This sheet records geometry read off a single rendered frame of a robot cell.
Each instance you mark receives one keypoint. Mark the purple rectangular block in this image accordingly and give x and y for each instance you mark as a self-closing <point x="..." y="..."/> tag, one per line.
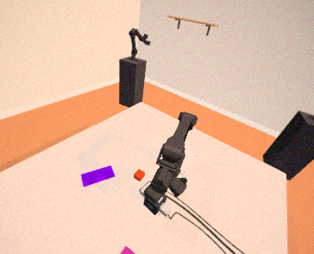
<point x="98" y="175"/>

